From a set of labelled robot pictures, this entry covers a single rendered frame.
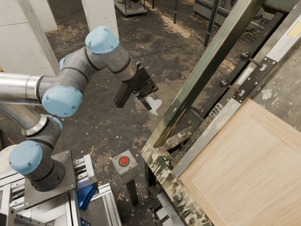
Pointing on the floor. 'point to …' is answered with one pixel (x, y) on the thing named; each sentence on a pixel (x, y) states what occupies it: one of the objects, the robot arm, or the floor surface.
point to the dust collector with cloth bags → (130, 6)
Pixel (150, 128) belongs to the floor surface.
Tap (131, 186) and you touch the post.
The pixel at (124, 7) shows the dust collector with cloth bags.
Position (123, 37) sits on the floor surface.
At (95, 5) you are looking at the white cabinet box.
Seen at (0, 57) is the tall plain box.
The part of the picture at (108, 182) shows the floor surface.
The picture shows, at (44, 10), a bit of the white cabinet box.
